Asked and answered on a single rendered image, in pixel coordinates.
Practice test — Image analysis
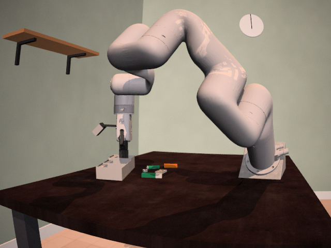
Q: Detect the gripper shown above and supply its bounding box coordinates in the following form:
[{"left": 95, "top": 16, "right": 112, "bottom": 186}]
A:
[{"left": 114, "top": 113, "right": 134, "bottom": 158}]

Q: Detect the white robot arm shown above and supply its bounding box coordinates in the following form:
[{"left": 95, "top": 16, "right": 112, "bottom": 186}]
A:
[{"left": 107, "top": 9, "right": 289, "bottom": 175}]

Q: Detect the peach open-top bin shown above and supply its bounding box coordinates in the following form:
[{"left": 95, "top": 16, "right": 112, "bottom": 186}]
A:
[{"left": 96, "top": 154, "right": 135, "bottom": 181}]

